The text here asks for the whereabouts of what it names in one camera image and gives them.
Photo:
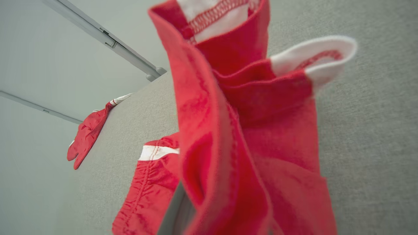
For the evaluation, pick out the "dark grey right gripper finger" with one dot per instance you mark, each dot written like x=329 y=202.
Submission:
x=178 y=215

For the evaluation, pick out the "red shorts white trim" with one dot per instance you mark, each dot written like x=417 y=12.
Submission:
x=228 y=147

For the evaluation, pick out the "red jersey white striped sleeves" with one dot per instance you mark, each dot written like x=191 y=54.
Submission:
x=86 y=133

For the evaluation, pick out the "grey metal partition post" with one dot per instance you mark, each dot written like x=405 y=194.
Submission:
x=107 y=37
x=32 y=105

